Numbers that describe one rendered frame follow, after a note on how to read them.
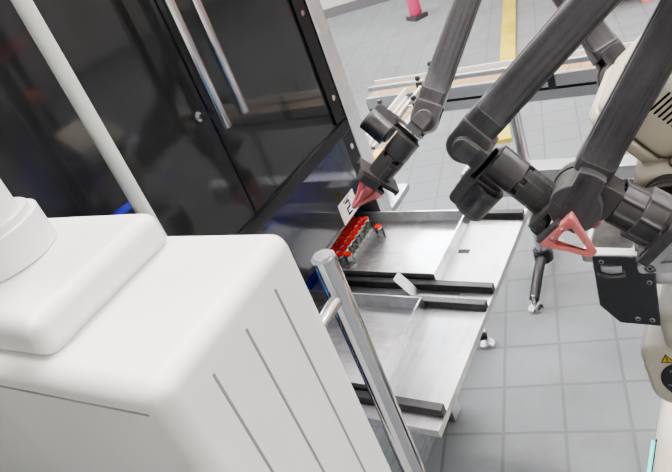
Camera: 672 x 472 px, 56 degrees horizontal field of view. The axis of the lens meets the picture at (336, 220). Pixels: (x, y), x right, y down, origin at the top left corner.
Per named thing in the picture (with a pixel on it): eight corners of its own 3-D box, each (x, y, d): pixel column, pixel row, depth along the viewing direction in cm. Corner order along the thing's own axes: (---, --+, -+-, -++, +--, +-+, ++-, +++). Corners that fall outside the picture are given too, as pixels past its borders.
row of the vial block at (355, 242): (340, 269, 165) (334, 255, 163) (367, 229, 178) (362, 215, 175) (347, 269, 164) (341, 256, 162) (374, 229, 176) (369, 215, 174)
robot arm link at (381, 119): (435, 116, 128) (438, 120, 136) (393, 80, 129) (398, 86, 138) (397, 161, 130) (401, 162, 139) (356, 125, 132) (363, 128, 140)
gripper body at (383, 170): (354, 162, 139) (374, 137, 136) (390, 184, 143) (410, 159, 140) (357, 176, 134) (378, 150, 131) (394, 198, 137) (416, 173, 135)
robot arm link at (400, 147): (419, 144, 130) (425, 141, 135) (394, 123, 131) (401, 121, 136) (398, 169, 133) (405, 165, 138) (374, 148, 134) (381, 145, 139)
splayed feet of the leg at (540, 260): (524, 313, 255) (518, 287, 248) (550, 239, 289) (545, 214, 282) (544, 315, 250) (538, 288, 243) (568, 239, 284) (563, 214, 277)
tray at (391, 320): (249, 376, 142) (243, 365, 140) (304, 299, 160) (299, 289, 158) (381, 398, 123) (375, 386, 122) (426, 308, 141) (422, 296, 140)
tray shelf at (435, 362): (241, 399, 140) (237, 393, 139) (368, 217, 187) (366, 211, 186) (441, 438, 113) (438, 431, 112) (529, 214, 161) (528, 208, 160)
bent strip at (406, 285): (399, 298, 147) (392, 279, 144) (404, 290, 149) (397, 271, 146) (455, 303, 139) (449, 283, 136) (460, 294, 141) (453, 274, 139)
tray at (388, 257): (318, 279, 165) (313, 268, 164) (359, 221, 183) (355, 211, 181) (437, 285, 147) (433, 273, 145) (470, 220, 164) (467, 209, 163)
